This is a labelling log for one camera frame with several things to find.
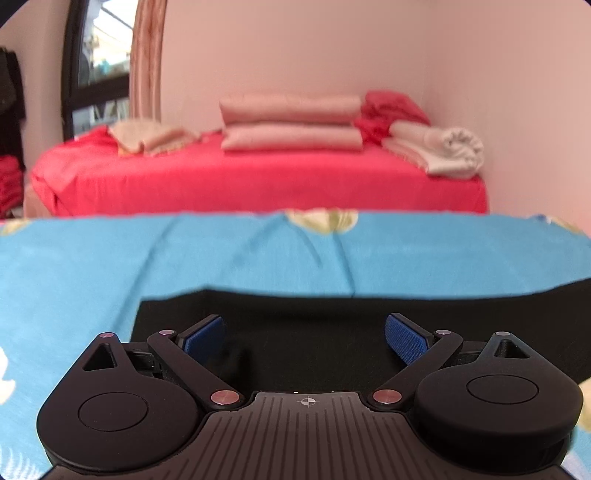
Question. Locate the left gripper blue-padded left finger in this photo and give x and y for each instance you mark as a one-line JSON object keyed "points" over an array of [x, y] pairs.
{"points": [[184, 355]]}

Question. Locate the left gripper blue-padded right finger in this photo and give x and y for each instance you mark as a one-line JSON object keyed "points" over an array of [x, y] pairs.
{"points": [[423, 353]]}

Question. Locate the black pants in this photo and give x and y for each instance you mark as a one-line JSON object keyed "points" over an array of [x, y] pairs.
{"points": [[287, 344]]}

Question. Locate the blue floral bed sheet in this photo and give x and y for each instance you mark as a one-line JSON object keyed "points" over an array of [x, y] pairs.
{"points": [[64, 281]]}

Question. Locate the rolled cream blanket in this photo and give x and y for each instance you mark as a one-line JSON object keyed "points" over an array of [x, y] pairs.
{"points": [[442, 152]]}

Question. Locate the red sheeted bed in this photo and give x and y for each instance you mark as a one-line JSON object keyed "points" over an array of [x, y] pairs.
{"points": [[88, 176]]}

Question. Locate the beige towel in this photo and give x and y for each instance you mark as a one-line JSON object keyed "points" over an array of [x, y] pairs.
{"points": [[149, 137]]}

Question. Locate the lower pink folded pillow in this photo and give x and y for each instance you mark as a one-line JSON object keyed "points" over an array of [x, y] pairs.
{"points": [[286, 136]]}

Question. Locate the pink folded pillow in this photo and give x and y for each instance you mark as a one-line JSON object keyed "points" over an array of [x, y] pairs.
{"points": [[252, 108], [286, 136]]}

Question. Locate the crumpled red cloth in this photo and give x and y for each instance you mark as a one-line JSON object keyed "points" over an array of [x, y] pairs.
{"points": [[381, 109]]}

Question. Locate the upper pink folded pillow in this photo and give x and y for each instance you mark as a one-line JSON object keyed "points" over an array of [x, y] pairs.
{"points": [[252, 108]]}

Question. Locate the red cloth pile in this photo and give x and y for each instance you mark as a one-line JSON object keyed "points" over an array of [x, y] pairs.
{"points": [[11, 185]]}

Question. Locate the pink curtain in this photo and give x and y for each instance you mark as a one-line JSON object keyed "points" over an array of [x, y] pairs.
{"points": [[145, 59]]}

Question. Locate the dark hanging garment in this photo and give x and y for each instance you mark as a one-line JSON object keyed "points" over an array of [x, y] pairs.
{"points": [[13, 111]]}

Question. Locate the dark framed window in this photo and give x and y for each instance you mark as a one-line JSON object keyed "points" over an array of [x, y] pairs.
{"points": [[96, 64]]}

